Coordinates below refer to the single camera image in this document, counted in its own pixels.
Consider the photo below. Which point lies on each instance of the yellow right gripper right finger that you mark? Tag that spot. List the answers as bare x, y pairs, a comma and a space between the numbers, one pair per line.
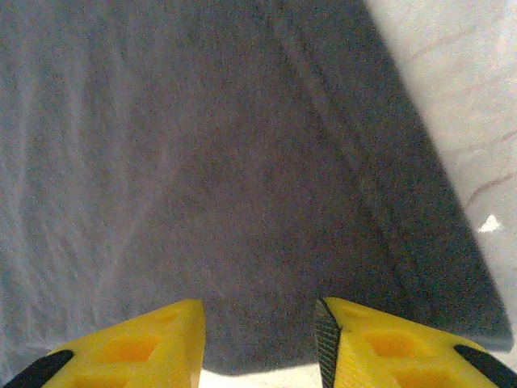
396, 355

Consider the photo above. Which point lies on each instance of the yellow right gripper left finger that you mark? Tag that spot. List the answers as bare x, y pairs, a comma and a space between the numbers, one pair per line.
133, 351

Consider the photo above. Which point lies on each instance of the dark grey t-shirt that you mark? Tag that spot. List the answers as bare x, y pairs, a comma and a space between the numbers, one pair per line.
226, 161

